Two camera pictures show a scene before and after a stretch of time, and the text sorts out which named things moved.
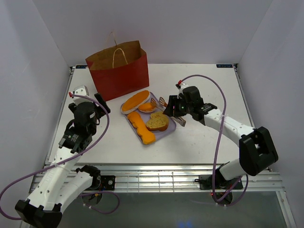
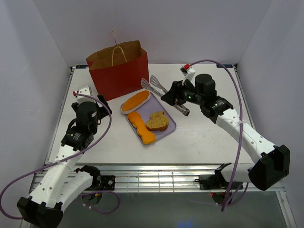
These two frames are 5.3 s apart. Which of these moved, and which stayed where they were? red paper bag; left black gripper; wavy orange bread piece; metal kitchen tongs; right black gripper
Moved: metal kitchen tongs; right black gripper
Stayed: wavy orange bread piece; red paper bag; left black gripper
